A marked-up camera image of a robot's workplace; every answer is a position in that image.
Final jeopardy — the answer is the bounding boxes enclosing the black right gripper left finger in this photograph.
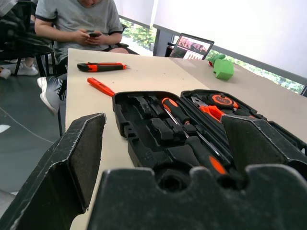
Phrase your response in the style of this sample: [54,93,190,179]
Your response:
[0,113,107,230]

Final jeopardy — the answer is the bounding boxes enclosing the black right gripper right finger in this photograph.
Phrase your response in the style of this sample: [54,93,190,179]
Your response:
[221,114,307,181]

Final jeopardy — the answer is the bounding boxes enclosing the black plastic tool case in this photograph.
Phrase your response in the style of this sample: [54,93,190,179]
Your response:
[112,89,307,192]

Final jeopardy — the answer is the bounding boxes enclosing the large orange-black screwdriver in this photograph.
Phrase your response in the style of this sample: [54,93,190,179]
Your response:
[164,108,229,179]

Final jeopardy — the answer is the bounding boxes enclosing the orange-black tape measure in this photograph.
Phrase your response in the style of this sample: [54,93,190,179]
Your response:
[208,93,240,111]

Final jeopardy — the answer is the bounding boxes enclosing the green plastic toy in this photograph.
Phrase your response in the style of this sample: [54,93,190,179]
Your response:
[207,53,235,81]

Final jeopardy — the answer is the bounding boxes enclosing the small orange-black screwdriver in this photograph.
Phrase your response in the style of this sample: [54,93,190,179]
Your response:
[161,97,221,158]

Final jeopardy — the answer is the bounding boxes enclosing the orange voltage tester pen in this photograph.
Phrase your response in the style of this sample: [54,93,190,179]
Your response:
[86,77,116,98]

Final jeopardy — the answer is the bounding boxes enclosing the person with white sneakers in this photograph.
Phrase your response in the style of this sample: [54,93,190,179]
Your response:
[0,56,39,80]

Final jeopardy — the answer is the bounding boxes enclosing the open laptop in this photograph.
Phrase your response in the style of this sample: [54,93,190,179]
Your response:
[168,33,215,61]

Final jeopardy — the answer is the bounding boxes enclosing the orange-black utility knife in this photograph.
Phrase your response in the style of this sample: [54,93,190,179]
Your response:
[76,62,129,73]

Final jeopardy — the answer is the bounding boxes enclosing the wide white roller blind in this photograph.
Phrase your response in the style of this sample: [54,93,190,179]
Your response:
[153,0,307,79]

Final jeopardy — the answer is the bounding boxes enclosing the dark drink bottle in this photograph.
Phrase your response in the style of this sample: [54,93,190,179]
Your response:
[165,42,176,58]

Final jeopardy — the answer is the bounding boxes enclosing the black chair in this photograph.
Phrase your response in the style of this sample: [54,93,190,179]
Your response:
[0,0,57,78]

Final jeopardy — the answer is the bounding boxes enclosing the person in grey t-shirt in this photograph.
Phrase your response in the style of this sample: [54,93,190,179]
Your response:
[34,0,130,115]

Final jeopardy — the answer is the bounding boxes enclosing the narrow white roller blind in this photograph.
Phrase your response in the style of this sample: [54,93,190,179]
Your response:
[114,0,155,29]

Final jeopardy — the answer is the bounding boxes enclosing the orange-handled pliers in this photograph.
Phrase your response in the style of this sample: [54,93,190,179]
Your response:
[191,95,227,122]

